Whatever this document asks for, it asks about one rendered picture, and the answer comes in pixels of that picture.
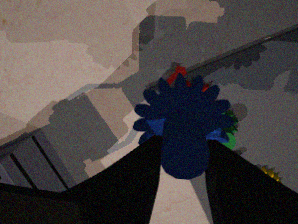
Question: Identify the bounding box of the yellow gear with black stripe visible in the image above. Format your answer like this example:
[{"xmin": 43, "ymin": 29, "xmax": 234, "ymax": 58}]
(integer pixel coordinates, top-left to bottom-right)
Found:
[{"xmin": 261, "ymin": 167, "xmax": 282, "ymax": 183}]

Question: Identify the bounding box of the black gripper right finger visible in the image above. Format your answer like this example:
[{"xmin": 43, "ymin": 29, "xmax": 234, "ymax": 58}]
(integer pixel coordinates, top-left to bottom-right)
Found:
[{"xmin": 205, "ymin": 140, "xmax": 298, "ymax": 224}]

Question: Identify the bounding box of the green gear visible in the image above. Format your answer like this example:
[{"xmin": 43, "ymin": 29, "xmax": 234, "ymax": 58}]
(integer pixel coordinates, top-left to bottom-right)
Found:
[{"xmin": 221, "ymin": 111, "xmax": 238, "ymax": 149}]

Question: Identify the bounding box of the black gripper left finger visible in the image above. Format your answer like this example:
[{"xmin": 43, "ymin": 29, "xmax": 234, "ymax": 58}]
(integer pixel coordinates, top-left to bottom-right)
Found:
[{"xmin": 0, "ymin": 135, "xmax": 162, "ymax": 224}]

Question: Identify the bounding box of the dark blue gear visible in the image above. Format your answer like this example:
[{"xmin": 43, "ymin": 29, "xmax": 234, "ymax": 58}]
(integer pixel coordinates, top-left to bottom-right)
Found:
[{"xmin": 132, "ymin": 73, "xmax": 234, "ymax": 180}]

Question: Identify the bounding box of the red curved arrow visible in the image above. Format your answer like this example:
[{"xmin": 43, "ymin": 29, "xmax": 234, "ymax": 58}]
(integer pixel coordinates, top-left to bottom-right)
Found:
[{"xmin": 166, "ymin": 67, "xmax": 186, "ymax": 85}]

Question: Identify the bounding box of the red gear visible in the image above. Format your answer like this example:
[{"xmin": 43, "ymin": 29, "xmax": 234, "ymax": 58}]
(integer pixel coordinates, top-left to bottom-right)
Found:
[{"xmin": 186, "ymin": 81, "xmax": 209, "ymax": 92}]

